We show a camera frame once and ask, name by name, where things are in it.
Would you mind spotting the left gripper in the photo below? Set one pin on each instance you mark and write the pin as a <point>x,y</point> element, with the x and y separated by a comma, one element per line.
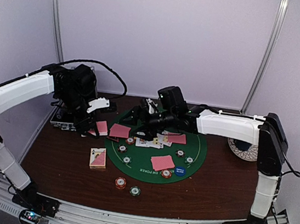
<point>81,127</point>

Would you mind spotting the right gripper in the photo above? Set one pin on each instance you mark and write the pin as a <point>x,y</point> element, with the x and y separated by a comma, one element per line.
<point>137,111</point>

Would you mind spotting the red-backed card deck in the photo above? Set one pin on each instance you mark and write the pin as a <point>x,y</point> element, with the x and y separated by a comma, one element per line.
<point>102,128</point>

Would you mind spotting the face-up community card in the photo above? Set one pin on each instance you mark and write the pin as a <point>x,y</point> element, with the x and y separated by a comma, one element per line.
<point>142,143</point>

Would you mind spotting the dealt card player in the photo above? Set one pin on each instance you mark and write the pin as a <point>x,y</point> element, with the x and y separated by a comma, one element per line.
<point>117,130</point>
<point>154,162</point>

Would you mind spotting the three of spades card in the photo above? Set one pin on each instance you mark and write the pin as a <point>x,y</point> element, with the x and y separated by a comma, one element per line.
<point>155,143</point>

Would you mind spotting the five of diamonds card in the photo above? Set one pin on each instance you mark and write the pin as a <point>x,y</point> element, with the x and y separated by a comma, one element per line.
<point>165,140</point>

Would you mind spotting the brown chip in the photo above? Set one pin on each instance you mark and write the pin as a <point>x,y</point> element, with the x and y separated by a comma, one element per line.
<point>122,148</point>
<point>180,153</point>

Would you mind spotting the face-down card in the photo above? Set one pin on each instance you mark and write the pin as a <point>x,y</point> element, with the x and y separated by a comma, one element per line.
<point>176,138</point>

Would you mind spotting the dealt card bottom player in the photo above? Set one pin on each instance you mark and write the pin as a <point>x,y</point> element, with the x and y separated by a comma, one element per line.
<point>154,162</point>

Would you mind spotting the blue small blind button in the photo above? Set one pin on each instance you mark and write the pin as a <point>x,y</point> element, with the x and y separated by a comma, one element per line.
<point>179,171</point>

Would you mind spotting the orange chip stack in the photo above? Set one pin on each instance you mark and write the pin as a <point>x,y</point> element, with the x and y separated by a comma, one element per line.
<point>120,183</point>

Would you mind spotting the green chip stack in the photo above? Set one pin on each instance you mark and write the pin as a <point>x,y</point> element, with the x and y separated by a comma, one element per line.
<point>135,191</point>

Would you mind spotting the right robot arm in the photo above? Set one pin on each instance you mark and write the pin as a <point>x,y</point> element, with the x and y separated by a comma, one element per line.
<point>264,132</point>

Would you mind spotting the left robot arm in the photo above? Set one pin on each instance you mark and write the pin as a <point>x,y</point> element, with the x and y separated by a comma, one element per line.
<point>12,94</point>

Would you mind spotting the aluminium poker case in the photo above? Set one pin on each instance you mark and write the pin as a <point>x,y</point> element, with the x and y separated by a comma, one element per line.
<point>75,88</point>

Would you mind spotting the triangular all-in marker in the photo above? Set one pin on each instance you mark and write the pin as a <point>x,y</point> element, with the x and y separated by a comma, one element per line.
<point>115,139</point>

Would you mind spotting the tan card box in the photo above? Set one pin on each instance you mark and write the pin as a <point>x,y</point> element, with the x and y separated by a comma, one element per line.
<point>97,158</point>

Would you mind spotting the round green poker mat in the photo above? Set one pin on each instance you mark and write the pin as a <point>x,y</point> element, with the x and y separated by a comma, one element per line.
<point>140,167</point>

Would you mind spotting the dark blue cup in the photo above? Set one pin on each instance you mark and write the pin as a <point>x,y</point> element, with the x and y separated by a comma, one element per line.
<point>242,146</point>

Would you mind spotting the patterned ceramic plate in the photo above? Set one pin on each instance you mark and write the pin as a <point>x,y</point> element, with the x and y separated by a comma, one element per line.
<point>249,155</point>

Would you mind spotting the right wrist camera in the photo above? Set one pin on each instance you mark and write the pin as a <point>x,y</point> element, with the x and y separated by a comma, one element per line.
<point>172,99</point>

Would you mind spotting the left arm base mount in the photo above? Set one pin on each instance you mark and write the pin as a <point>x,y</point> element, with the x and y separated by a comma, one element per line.
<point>42,205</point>

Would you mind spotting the left frame post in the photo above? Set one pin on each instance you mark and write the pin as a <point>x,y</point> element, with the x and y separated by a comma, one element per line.
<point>57,31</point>

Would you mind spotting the frame post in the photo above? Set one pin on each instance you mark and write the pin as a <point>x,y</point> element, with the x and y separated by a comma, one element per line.
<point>273,38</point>
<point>57,31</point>

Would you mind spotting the right frame post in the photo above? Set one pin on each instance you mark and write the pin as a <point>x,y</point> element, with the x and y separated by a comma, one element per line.
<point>273,38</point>

